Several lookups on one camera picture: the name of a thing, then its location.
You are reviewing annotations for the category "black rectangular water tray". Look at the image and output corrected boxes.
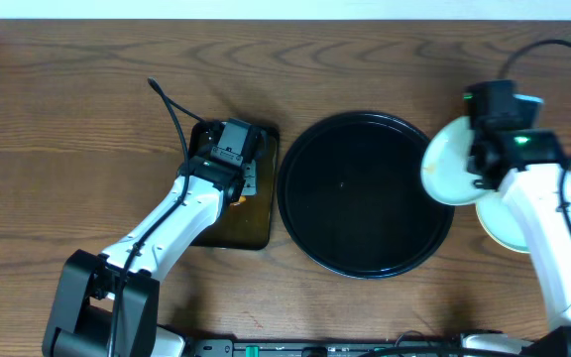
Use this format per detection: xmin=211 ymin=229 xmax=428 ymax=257
xmin=189 ymin=121 xmax=280 ymax=250

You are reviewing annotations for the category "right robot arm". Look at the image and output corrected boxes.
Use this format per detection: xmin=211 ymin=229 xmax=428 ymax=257
xmin=467 ymin=130 xmax=571 ymax=356

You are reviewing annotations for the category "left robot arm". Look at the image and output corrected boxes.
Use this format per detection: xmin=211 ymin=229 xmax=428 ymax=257
xmin=42 ymin=157 xmax=257 ymax=356

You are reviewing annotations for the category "black round serving tray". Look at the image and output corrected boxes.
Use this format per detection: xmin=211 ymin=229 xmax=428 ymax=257
xmin=277 ymin=111 xmax=454 ymax=279

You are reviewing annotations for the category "light blue plate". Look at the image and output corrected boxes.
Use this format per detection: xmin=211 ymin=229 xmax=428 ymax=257
xmin=475 ymin=192 xmax=529 ymax=254
xmin=420 ymin=116 xmax=489 ymax=206

